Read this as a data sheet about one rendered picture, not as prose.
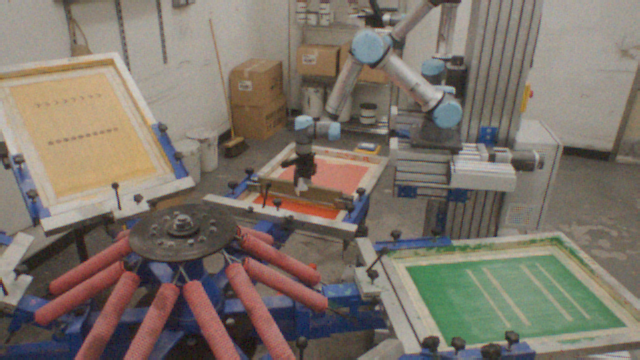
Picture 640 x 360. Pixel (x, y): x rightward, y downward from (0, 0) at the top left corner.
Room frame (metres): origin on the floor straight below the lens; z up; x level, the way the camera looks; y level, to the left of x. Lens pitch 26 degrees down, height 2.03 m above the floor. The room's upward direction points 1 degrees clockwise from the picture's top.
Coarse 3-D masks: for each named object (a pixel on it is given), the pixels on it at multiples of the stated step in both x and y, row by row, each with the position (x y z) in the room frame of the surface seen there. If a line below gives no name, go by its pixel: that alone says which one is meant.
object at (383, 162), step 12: (276, 156) 2.37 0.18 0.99; (288, 156) 2.44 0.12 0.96; (336, 156) 2.45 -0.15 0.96; (348, 156) 2.42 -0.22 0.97; (360, 156) 2.40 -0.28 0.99; (372, 156) 2.39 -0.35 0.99; (384, 156) 2.39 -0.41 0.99; (264, 168) 2.22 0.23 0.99; (276, 168) 2.29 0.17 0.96; (384, 168) 2.25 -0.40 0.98; (372, 180) 2.09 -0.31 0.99; (372, 192) 2.01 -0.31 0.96
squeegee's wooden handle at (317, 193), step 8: (264, 176) 1.98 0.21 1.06; (264, 184) 1.97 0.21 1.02; (272, 184) 1.95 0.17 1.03; (280, 184) 1.94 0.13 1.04; (288, 184) 1.92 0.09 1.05; (312, 184) 1.90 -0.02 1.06; (280, 192) 1.94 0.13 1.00; (288, 192) 1.92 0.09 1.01; (304, 192) 1.89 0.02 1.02; (312, 192) 1.88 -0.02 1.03; (320, 192) 1.87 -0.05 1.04; (328, 192) 1.85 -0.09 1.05; (336, 192) 1.84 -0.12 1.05; (320, 200) 1.87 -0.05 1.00; (328, 200) 1.85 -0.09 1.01
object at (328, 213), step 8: (344, 168) 2.30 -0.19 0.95; (352, 168) 2.30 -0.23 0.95; (360, 168) 2.31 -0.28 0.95; (360, 176) 2.21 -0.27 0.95; (352, 184) 2.12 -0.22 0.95; (344, 192) 2.03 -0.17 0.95; (352, 192) 2.03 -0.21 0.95; (296, 208) 1.87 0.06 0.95; (304, 208) 1.87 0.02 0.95; (312, 208) 1.87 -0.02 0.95; (320, 208) 1.87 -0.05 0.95; (328, 208) 1.87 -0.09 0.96; (320, 216) 1.80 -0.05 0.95; (328, 216) 1.80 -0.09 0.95; (336, 216) 1.80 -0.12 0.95
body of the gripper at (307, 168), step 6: (300, 156) 1.90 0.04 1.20; (306, 156) 1.89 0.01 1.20; (312, 156) 1.88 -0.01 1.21; (300, 162) 1.90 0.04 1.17; (306, 162) 1.90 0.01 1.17; (312, 162) 1.88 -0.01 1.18; (300, 168) 1.88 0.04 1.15; (306, 168) 1.87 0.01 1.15; (312, 168) 1.90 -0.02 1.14; (300, 174) 1.89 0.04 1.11; (306, 174) 1.88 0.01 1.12; (312, 174) 1.90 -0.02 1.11
